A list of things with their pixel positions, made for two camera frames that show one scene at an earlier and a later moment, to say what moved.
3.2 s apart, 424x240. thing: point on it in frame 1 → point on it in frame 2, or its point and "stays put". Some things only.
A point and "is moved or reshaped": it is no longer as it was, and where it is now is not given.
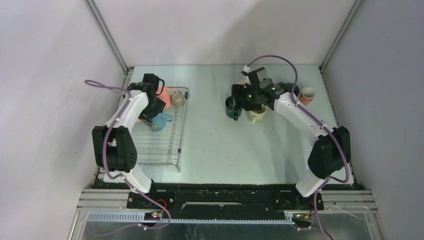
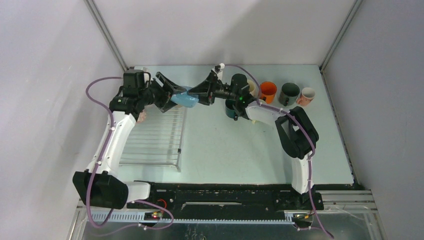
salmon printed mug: [307, 95] stays put
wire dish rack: [162, 147] stays put
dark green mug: [288, 87] stays put
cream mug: [243, 82] is moved or reshaped
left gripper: [159, 108] → [165, 103]
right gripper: [239, 91] → [210, 83]
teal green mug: [230, 113] stays put
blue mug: [159, 122] → [185, 99]
